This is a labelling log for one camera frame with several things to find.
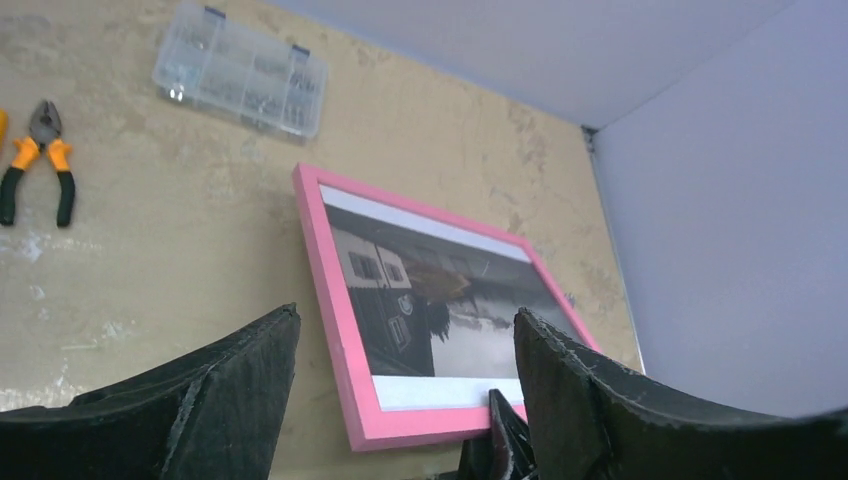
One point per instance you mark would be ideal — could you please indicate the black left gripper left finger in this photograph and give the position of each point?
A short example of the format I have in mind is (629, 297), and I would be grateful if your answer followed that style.
(213, 413)

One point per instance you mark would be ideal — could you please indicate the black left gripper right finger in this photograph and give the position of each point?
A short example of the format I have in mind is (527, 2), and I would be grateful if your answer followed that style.
(591, 417)

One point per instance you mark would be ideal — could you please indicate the orange handled screwdriver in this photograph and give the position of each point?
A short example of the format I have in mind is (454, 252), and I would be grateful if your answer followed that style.
(4, 121)

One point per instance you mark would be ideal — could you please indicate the clear plastic screw organizer box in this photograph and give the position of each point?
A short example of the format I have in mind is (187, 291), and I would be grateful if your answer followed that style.
(226, 69)

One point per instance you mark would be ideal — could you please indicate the pink photo frame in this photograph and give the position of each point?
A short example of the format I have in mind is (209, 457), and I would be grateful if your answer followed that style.
(418, 306)

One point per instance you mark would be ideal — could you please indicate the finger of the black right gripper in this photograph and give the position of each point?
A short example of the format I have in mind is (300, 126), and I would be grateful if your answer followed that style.
(504, 452)

